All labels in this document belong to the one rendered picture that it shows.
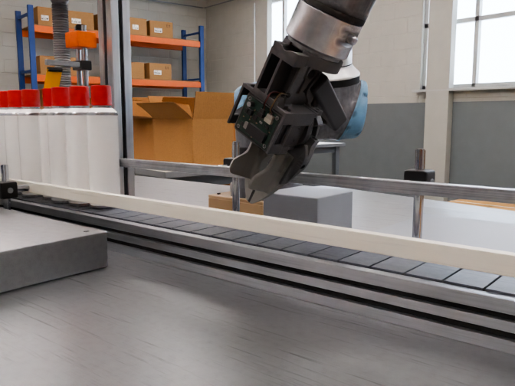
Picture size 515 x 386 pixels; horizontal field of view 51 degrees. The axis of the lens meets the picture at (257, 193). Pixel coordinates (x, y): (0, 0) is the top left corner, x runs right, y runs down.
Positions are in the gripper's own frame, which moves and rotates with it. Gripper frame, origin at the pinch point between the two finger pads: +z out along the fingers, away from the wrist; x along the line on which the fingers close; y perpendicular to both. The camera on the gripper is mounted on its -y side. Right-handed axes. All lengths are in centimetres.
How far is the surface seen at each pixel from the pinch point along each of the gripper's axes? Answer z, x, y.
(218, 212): 3.1, -1.0, 4.8
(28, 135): 21, -50, 2
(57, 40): 8, -65, -8
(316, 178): -5.5, 5.1, -2.8
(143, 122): 97, -181, -145
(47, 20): 212, -651, -358
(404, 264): -5.9, 21.2, 1.6
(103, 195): 15.7, -22.5, 4.8
